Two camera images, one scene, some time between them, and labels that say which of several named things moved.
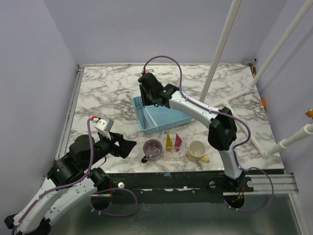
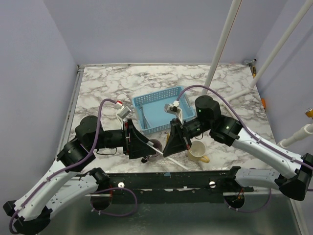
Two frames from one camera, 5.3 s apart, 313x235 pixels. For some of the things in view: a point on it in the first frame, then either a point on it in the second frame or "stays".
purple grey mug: (152, 149) stays
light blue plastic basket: (152, 119) stays
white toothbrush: (153, 121) -> (151, 144)
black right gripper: (148, 95) -> (182, 133)
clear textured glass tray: (175, 160) stays
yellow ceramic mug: (196, 151) stays
